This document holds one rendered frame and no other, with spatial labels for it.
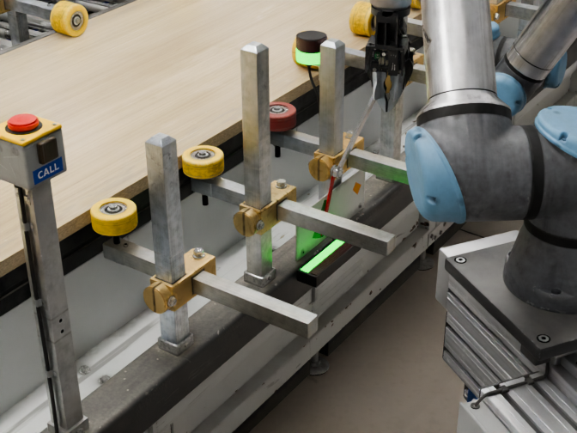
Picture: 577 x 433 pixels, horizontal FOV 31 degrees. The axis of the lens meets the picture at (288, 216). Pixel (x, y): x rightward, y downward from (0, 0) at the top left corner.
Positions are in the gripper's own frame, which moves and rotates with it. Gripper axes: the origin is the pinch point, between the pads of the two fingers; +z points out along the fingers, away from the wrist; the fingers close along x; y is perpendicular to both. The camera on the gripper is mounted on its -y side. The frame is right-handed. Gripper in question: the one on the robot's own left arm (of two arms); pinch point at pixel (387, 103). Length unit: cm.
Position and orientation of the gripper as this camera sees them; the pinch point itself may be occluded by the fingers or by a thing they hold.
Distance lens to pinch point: 198.8
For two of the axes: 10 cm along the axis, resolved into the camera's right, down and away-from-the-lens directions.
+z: 0.0, 8.7, 4.8
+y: -2.4, 4.7, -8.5
